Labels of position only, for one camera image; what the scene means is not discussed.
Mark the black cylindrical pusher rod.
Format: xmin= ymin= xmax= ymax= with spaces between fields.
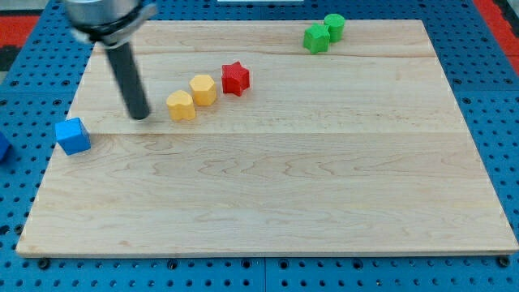
xmin=105 ymin=43 xmax=151 ymax=120

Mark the blue cube block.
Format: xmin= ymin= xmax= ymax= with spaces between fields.
xmin=54 ymin=118 xmax=91 ymax=156

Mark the yellow heart block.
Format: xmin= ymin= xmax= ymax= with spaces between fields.
xmin=165 ymin=90 xmax=196 ymax=121

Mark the yellow hexagon block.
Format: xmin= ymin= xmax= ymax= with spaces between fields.
xmin=189 ymin=75 xmax=217 ymax=106

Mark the red star block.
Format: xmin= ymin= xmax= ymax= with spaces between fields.
xmin=221 ymin=61 xmax=250 ymax=97

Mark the blue block at edge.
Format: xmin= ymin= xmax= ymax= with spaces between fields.
xmin=0 ymin=132 xmax=11 ymax=161

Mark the wooden board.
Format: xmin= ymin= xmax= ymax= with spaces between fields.
xmin=17 ymin=20 xmax=518 ymax=258

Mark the green star block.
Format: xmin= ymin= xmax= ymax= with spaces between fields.
xmin=303 ymin=23 xmax=330 ymax=54

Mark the green cylinder block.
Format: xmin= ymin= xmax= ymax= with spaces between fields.
xmin=324 ymin=14 xmax=345 ymax=43

